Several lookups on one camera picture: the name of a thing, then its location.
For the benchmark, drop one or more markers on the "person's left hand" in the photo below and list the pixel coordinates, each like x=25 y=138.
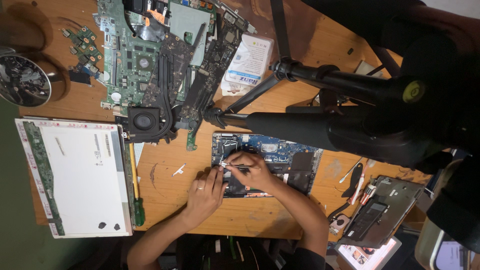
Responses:
x=202 y=202

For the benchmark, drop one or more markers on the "person's right hand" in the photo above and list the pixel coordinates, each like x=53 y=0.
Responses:
x=255 y=174

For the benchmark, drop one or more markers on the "metal tweezers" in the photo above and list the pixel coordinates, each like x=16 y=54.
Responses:
x=228 y=164

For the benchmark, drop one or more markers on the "small white ribbon connector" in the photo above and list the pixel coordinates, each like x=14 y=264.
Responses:
x=179 y=170

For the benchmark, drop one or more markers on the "open laptop base blue board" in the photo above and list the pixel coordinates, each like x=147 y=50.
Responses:
x=296 y=165

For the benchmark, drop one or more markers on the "person's dark clothing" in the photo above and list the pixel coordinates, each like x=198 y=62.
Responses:
x=243 y=255

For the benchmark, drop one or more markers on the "small laptop fan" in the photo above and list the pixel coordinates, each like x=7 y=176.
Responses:
x=339 y=224

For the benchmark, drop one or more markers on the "black pry tool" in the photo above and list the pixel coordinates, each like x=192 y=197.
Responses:
x=354 y=182

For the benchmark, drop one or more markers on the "black board with heatsink fan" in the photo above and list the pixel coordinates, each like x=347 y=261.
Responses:
x=157 y=108

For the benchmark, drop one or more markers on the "red white toothbrush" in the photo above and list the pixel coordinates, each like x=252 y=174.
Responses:
x=362 y=183

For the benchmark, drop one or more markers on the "white plastic packet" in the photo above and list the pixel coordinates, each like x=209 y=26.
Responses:
x=249 y=63

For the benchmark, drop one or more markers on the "long dark narrow motherboard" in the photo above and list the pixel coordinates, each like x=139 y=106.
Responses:
x=213 y=63

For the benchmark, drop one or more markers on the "white laptop screen panel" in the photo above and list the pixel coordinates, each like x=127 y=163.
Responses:
x=82 y=180

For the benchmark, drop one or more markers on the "grey laptop cover with battery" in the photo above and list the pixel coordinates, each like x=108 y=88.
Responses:
x=382 y=210

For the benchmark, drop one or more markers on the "lit laptop screen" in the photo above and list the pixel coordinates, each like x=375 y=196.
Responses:
x=369 y=255

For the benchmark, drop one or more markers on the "grey flat card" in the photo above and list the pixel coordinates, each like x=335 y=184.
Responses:
x=367 y=68

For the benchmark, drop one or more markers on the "large green motherboard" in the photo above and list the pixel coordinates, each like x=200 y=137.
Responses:
x=129 y=56

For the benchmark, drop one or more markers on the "small green circuit board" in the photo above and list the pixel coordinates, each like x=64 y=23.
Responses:
x=84 y=45

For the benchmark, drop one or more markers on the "round metal bowl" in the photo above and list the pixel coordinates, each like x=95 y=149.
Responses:
x=24 y=80

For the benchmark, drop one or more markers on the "black camera tripod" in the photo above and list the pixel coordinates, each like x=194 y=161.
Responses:
x=337 y=123

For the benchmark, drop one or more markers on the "metal frame chair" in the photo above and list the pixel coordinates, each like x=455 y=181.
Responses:
x=431 y=240

